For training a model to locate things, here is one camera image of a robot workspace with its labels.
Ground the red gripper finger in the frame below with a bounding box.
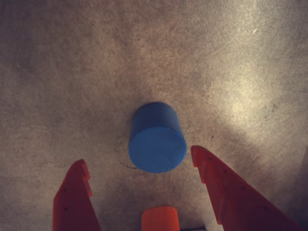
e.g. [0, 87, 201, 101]
[52, 158, 102, 231]
[191, 145, 307, 231]

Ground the blue cylinder block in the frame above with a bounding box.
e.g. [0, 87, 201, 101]
[128, 102, 188, 174]

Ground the orange rounded triangle block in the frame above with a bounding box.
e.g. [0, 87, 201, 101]
[141, 205, 180, 231]

